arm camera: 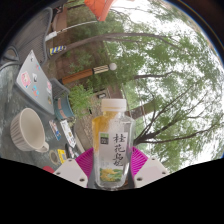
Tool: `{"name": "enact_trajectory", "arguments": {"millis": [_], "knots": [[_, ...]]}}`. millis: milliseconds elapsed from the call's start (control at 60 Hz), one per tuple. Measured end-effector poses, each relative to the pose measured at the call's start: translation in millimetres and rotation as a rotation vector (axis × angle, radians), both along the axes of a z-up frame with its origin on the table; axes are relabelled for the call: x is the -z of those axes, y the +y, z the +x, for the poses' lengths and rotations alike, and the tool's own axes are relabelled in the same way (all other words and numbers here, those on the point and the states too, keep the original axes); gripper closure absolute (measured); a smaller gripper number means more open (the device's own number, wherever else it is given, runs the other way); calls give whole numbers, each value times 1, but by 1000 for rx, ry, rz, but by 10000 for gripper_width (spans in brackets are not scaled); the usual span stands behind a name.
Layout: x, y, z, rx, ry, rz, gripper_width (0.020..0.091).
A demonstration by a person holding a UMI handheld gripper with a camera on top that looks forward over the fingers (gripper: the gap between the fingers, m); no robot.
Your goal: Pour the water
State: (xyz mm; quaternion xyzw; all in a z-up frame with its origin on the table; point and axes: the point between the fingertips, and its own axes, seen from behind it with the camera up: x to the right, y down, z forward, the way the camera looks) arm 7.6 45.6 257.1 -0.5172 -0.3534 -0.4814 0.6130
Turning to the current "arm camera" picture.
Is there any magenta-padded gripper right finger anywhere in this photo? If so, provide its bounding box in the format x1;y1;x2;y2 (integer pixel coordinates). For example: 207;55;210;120
128;145;170;188

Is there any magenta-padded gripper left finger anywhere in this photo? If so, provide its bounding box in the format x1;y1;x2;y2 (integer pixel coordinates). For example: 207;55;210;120
53;147;97;188

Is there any clear drink bottle white cap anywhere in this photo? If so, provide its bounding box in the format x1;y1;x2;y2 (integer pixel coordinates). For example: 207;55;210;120
91;98;136;191

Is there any yellow sticker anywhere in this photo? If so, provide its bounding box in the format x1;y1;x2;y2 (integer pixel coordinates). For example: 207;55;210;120
57;148;67;164

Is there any tall forked tree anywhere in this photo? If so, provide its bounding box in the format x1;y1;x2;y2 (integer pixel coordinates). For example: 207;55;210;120
131;76;224;161

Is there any white printed card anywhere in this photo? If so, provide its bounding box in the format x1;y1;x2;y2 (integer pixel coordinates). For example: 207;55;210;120
59;119;77;149

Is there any colourful printed card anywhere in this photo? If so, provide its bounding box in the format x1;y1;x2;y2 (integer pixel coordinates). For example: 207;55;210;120
48;119;63;142

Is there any white ribbed mug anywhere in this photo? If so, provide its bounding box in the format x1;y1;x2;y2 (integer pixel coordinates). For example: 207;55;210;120
9;107;50;154

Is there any potted plant in teal pot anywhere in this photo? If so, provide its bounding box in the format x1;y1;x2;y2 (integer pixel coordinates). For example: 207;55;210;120
53;83;97;122

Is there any silver laptop with stickers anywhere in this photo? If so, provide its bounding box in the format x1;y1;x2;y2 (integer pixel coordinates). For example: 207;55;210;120
15;49;54;116

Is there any blue yellow striped bollard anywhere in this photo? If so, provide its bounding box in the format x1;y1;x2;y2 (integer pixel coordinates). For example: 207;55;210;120
49;45;68;56

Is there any leaning slender tree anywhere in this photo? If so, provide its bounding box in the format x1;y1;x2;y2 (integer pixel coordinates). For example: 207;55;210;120
46;29;224;88

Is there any orange canopy with white pole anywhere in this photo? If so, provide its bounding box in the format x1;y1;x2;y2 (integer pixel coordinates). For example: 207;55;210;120
44;0;118;43

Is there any globe-topped wooden lamp post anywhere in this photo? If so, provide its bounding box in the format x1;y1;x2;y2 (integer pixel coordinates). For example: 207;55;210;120
59;62;118;85

